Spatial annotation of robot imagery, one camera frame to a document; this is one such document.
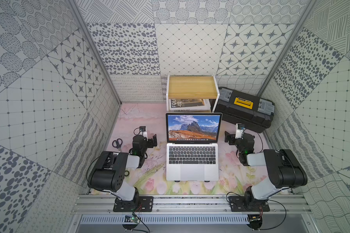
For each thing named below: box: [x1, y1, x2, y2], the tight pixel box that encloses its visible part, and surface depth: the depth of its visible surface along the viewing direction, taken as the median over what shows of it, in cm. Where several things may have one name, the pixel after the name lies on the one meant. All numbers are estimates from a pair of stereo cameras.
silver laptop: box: [165, 112, 223, 182], surface depth 83 cm
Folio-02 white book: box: [168, 98, 212, 113], surface depth 95 cm
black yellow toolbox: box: [214, 86, 275, 134], surface depth 98 cm
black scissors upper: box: [112, 138, 123, 153], surface depth 98 cm
